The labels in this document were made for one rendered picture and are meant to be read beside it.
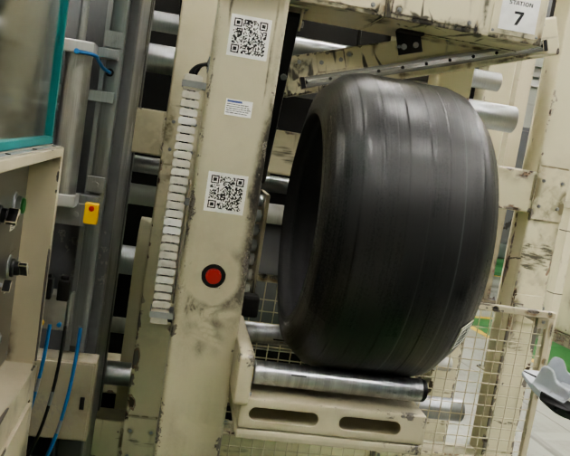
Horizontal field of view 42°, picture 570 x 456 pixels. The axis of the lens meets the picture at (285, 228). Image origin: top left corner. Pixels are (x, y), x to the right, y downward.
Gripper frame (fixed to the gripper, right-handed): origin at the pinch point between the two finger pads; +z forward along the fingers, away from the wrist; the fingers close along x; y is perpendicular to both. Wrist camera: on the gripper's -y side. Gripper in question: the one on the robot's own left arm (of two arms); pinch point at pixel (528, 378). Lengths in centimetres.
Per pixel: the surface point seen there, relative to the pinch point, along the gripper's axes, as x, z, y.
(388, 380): 7.2, 23.7, -9.7
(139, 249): -4, 121, -23
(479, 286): -0.5, 11.9, 13.1
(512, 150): -564, 288, -183
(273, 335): 6, 56, -16
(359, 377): 11.5, 27.4, -8.7
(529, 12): -60, 40, 49
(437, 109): -8.5, 29.5, 39.2
